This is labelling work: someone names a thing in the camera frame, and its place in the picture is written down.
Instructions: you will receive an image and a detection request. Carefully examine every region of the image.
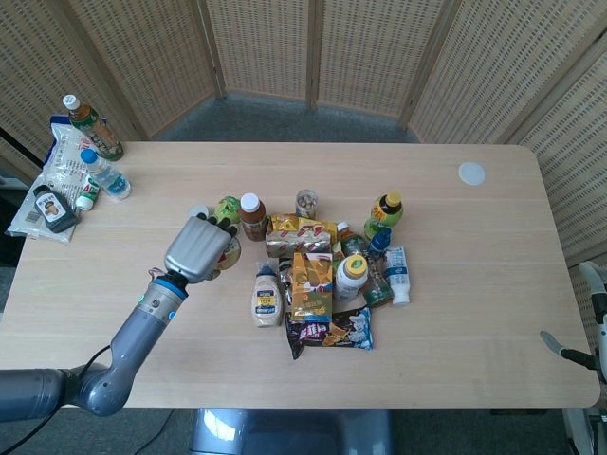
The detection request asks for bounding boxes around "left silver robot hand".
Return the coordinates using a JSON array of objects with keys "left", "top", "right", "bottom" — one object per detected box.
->
[{"left": 162, "top": 212, "right": 241, "bottom": 286}]

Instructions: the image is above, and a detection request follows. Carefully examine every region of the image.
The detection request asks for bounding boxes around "black floor cable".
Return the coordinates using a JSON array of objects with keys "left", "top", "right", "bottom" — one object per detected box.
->
[{"left": 136, "top": 408, "right": 177, "bottom": 455}]

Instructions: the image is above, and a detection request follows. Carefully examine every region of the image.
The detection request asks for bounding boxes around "water bottle with blue cap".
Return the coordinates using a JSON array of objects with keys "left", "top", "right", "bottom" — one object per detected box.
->
[{"left": 80, "top": 148, "right": 132, "bottom": 201}]

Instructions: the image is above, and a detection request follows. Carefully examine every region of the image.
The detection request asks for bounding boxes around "dark foil packet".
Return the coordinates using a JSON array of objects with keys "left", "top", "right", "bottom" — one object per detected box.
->
[{"left": 276, "top": 257, "right": 298, "bottom": 315}]

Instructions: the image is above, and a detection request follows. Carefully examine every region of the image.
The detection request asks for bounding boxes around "white bottle with yellow lid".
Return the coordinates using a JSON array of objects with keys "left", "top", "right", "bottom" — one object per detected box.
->
[{"left": 334, "top": 254, "right": 370, "bottom": 302}]

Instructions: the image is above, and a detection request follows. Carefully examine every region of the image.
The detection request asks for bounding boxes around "orange and green snack packet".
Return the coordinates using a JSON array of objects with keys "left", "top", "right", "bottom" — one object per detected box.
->
[{"left": 289, "top": 251, "right": 335, "bottom": 319}]

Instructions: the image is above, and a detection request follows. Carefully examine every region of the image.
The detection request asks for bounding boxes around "green tea bottle white cap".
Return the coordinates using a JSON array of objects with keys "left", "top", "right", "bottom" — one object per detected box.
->
[{"left": 62, "top": 93, "right": 125, "bottom": 163}]

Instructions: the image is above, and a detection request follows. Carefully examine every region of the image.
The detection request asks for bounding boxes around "gold foil snack bag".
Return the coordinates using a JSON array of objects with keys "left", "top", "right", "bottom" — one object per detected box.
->
[{"left": 264, "top": 213, "right": 340, "bottom": 258}]

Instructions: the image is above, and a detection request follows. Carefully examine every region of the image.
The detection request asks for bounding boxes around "white plastic food bag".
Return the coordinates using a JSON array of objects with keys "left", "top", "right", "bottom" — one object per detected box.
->
[{"left": 5, "top": 115, "right": 103, "bottom": 244}]

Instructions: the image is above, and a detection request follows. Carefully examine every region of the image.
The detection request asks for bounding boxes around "mayonnaise squeeze bottle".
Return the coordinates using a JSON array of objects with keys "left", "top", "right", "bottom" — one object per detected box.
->
[{"left": 249, "top": 259, "right": 285, "bottom": 329}]

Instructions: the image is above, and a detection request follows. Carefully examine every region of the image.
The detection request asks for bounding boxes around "green and white small bottle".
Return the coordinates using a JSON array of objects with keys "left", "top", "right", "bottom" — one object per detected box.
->
[{"left": 75, "top": 174, "right": 103, "bottom": 212}]

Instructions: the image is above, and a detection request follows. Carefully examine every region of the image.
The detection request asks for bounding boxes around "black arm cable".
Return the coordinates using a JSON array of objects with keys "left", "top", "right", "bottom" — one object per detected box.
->
[{"left": 0, "top": 344, "right": 116, "bottom": 454}]

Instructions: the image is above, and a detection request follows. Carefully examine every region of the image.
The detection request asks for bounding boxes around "dark bottle with blue cap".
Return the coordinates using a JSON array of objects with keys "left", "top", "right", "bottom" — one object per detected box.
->
[{"left": 361, "top": 227, "right": 395, "bottom": 310}]

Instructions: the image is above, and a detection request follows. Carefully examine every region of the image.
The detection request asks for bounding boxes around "white round lid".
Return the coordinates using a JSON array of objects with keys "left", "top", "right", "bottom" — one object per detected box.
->
[{"left": 457, "top": 160, "right": 487, "bottom": 186}]

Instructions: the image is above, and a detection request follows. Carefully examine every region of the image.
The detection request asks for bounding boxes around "clear jar of nuts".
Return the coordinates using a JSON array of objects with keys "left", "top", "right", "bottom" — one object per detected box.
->
[{"left": 295, "top": 189, "right": 319, "bottom": 220}]

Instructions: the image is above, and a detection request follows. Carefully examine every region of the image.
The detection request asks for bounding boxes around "brown bottle with white cap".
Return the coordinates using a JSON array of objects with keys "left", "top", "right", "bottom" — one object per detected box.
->
[{"left": 237, "top": 192, "right": 268, "bottom": 244}]

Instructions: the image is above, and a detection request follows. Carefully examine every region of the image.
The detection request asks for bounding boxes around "black sauce bottle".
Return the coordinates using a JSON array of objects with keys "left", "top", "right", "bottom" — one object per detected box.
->
[{"left": 31, "top": 184, "right": 79, "bottom": 234}]

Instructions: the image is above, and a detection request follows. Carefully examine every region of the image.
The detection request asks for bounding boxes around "dark chips bag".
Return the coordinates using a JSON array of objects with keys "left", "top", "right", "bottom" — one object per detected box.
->
[{"left": 285, "top": 304, "right": 376, "bottom": 360}]

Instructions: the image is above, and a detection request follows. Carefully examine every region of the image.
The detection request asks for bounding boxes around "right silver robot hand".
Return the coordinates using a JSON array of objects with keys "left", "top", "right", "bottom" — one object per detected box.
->
[{"left": 539, "top": 260, "right": 607, "bottom": 381}]

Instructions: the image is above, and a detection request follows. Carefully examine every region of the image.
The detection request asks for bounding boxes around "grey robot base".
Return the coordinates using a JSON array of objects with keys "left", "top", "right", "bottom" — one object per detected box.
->
[{"left": 189, "top": 408, "right": 395, "bottom": 455}]

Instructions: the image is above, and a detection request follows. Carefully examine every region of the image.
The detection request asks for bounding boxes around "wicker folding screen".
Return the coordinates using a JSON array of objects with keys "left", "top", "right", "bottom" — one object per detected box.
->
[{"left": 0, "top": 0, "right": 607, "bottom": 271}]

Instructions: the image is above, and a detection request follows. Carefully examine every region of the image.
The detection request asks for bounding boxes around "small round red-yellow tin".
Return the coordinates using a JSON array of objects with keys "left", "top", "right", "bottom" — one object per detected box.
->
[{"left": 215, "top": 235, "right": 243, "bottom": 272}]

